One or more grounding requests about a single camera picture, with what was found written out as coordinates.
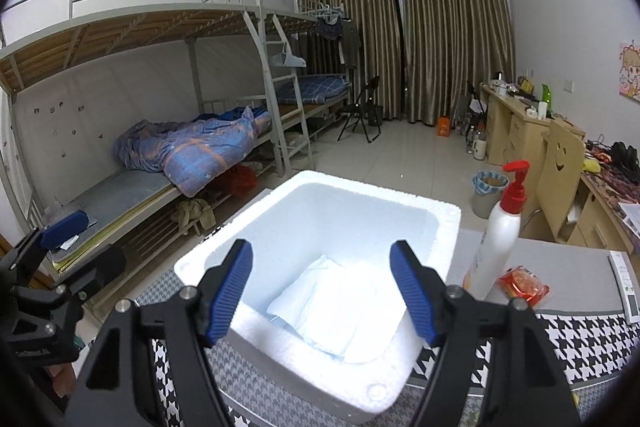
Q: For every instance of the white remote control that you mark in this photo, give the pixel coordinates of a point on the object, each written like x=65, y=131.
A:
x=625, y=282

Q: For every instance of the red snack packet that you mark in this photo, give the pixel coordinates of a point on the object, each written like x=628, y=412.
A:
x=522, y=287

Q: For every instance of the brown curtain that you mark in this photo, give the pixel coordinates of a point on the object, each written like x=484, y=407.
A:
x=450, y=37
x=350, y=32

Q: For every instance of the white foam box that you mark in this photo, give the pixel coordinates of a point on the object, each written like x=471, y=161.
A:
x=325, y=207

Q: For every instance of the blue plaid quilt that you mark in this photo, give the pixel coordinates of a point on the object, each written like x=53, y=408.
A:
x=190, y=147

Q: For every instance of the white thermos bottle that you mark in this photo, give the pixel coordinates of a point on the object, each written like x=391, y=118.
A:
x=480, y=146

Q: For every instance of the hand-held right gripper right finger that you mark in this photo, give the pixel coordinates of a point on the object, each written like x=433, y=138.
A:
x=412, y=292

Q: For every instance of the grey mattress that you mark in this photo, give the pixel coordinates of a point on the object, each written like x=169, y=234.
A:
x=120, y=197

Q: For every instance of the yellow soft toy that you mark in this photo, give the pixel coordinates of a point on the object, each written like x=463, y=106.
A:
x=591, y=166

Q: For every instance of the black headphones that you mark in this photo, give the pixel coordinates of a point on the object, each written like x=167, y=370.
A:
x=625, y=159

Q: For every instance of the wooden chair with smiley cutout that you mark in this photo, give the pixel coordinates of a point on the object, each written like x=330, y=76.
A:
x=562, y=177

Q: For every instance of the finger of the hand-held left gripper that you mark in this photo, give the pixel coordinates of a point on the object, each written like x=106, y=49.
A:
x=100, y=267
x=62, y=231

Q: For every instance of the white lotion bottle red pump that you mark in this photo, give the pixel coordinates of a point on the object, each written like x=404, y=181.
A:
x=495, y=247

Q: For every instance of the blue checked bedding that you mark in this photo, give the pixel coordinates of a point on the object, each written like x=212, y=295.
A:
x=315, y=88

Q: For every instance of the orange box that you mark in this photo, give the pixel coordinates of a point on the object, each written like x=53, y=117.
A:
x=444, y=128

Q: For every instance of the white cloth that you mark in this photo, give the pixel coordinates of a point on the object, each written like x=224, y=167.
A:
x=330, y=302

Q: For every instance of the cartoon wall poster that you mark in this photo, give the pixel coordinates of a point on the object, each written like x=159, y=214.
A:
x=631, y=72

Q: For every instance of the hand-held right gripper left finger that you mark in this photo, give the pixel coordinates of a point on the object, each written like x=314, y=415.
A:
x=232, y=292

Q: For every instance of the black folding chair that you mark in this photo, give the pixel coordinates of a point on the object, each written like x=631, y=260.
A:
x=367, y=107

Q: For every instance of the dark hanging clothes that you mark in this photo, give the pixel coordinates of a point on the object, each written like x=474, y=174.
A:
x=347, y=37

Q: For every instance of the trash bin with blue bag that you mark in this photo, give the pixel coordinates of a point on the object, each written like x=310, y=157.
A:
x=487, y=194

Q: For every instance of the red clothes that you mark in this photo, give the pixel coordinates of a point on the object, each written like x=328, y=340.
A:
x=240, y=181

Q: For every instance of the olive clothes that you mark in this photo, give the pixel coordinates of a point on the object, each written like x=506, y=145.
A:
x=195, y=216

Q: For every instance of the grey metal bunk bed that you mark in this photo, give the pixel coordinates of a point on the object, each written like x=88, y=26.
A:
x=300, y=14
x=125, y=27

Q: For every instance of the white plastic bag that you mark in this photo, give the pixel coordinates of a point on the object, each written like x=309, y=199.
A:
x=290, y=59

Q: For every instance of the houndstooth tablecloth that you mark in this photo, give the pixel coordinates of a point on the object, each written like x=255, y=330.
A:
x=575, y=347

